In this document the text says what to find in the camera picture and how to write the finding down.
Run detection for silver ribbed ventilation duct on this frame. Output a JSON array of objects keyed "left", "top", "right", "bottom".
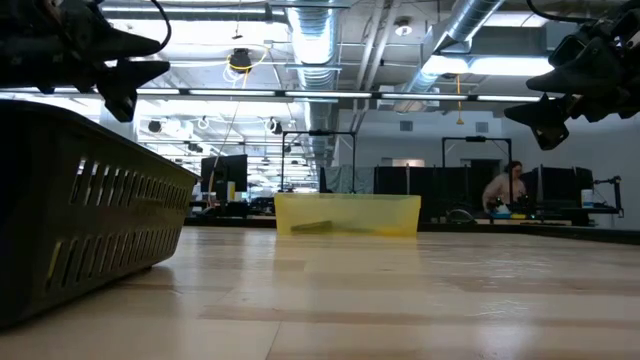
[
  {"left": 399, "top": 0, "right": 506, "bottom": 96},
  {"left": 284, "top": 0, "right": 351, "bottom": 166}
]

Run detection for grey fabric partition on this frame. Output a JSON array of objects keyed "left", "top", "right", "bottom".
[{"left": 319, "top": 164, "right": 376, "bottom": 195}]

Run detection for long ceiling light strip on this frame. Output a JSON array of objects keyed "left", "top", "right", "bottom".
[{"left": 0, "top": 85, "right": 640, "bottom": 105}]

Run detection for black ceiling device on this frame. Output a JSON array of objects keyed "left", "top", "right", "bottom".
[{"left": 228, "top": 47, "right": 254, "bottom": 75}]

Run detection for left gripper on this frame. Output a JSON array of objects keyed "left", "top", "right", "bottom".
[{"left": 0, "top": 0, "right": 171, "bottom": 124}]

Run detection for black aluminium table frame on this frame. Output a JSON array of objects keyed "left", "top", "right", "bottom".
[{"left": 184, "top": 213, "right": 640, "bottom": 246}]

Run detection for black computer monitor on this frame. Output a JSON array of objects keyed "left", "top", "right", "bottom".
[{"left": 200, "top": 153, "right": 249, "bottom": 202}]

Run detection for yellow hanging pendant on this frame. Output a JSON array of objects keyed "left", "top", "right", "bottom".
[{"left": 455, "top": 74, "right": 465, "bottom": 126}]

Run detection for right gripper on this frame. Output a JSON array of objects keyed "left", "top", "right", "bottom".
[{"left": 503, "top": 0, "right": 640, "bottom": 151}]

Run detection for black perforated plastic basket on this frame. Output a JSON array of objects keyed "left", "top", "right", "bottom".
[{"left": 0, "top": 98, "right": 201, "bottom": 329}]

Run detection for translucent yellow plastic bin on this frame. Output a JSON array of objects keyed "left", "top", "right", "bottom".
[{"left": 274, "top": 192, "right": 423, "bottom": 238}]

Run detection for person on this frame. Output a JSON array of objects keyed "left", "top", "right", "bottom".
[{"left": 481, "top": 160, "right": 527, "bottom": 214}]

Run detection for black partition panels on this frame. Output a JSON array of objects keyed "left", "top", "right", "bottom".
[{"left": 373, "top": 164, "right": 501, "bottom": 221}]

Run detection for black rig frame stand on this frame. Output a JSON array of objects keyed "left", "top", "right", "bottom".
[
  {"left": 281, "top": 130, "right": 357, "bottom": 194},
  {"left": 441, "top": 135, "right": 514, "bottom": 201}
]

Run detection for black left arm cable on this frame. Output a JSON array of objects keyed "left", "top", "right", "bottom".
[{"left": 149, "top": 0, "right": 173, "bottom": 54}]

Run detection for grey dome device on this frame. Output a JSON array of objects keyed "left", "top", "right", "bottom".
[{"left": 446, "top": 208, "right": 477, "bottom": 224}]

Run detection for black equipment rack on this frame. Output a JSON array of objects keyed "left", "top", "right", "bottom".
[{"left": 513, "top": 165, "right": 596, "bottom": 225}]

